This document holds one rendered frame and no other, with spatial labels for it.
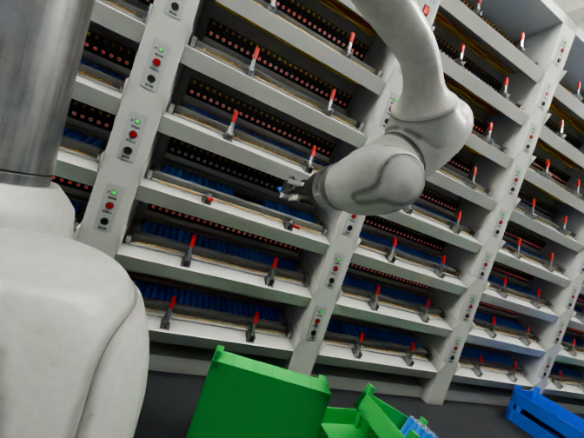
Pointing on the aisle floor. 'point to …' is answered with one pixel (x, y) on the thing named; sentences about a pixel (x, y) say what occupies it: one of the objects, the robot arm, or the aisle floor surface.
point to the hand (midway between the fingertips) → (291, 193)
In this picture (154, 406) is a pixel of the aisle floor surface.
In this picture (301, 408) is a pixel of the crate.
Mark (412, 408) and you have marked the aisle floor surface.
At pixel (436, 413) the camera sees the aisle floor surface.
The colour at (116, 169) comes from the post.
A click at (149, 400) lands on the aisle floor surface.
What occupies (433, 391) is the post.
